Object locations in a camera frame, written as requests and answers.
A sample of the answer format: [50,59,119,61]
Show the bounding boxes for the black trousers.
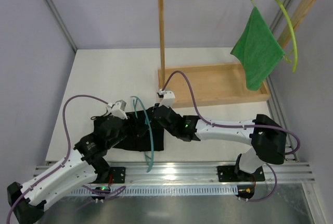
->
[91,108,165,153]

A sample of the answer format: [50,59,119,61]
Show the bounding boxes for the teal plastic hanger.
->
[131,95,155,173]

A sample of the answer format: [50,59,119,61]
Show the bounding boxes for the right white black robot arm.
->
[152,106,286,181]

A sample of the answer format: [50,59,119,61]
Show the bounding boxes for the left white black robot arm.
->
[7,112,148,223]

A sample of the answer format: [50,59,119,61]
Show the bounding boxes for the lime green plastic hanger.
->
[249,0,299,73]

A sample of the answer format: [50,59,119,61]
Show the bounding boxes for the wooden clothes rack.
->
[158,0,316,107]

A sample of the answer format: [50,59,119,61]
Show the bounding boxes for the green microfibre cloth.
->
[230,7,285,91]

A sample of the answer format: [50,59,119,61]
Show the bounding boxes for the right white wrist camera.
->
[157,89,175,108]

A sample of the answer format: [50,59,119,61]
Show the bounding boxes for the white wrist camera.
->
[157,89,175,108]
[106,100,128,120]

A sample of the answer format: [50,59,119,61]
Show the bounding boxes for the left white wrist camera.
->
[106,100,128,120]

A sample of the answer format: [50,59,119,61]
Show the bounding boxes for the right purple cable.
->
[160,70,302,204]

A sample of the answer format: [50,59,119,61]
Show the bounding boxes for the purple cable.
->
[160,70,302,204]
[6,94,127,223]

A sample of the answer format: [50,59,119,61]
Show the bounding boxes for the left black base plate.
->
[108,167,126,184]

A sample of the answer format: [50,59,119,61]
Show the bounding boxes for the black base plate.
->
[108,167,126,184]
[217,165,265,182]

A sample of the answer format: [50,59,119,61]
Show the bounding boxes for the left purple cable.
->
[6,94,127,223]

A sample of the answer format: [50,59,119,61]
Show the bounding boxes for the grey slotted cable duct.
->
[65,185,239,197]

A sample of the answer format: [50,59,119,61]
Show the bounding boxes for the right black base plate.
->
[217,165,265,182]

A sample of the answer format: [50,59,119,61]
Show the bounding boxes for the aluminium mounting rail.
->
[109,161,315,185]

